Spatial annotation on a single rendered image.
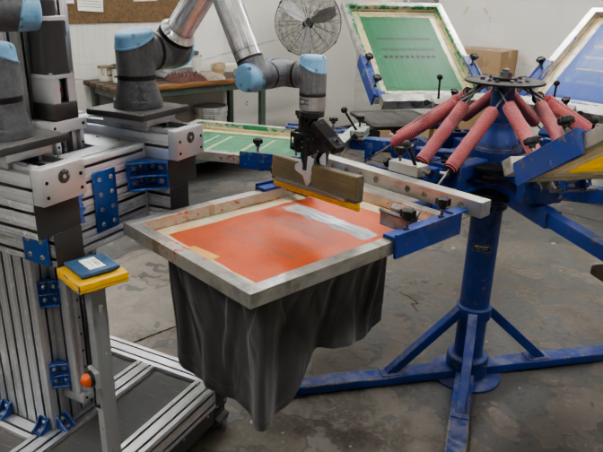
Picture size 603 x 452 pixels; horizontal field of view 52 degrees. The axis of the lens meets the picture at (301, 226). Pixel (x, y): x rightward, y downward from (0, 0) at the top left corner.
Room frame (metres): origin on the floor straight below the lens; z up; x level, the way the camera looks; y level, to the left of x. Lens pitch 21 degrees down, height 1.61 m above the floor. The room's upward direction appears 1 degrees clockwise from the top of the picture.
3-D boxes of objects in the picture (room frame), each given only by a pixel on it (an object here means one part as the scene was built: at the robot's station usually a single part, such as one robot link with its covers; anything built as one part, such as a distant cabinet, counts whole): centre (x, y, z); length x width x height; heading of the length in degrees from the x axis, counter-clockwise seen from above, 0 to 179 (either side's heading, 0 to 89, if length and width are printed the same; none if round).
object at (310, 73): (1.76, -0.02, 1.39); 0.09 x 0.08 x 0.11; 57
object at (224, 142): (2.67, 0.11, 1.05); 1.08 x 0.61 x 0.23; 73
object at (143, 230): (1.69, 0.02, 0.97); 0.79 x 0.58 x 0.04; 133
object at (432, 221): (1.65, -0.35, 0.98); 0.30 x 0.05 x 0.07; 133
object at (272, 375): (1.50, -0.08, 0.74); 0.46 x 0.04 x 0.42; 133
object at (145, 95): (1.95, 0.52, 1.31); 0.15 x 0.15 x 0.10
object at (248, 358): (1.49, 0.23, 0.74); 0.45 x 0.03 x 0.43; 43
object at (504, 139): (2.40, -0.76, 0.67); 0.39 x 0.39 x 1.35
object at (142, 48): (1.95, 0.51, 1.42); 0.13 x 0.12 x 0.14; 147
